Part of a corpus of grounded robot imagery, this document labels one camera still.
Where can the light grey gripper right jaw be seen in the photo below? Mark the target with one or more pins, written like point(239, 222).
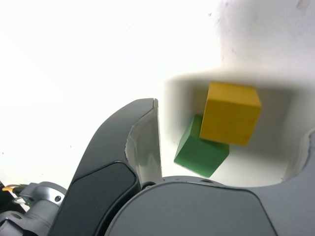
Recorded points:
point(197, 211)

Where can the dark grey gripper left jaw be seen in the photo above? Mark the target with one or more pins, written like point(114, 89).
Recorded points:
point(103, 172)

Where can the green cube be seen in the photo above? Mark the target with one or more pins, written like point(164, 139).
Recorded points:
point(199, 157)

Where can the yellow cube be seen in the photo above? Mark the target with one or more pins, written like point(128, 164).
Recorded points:
point(229, 113)

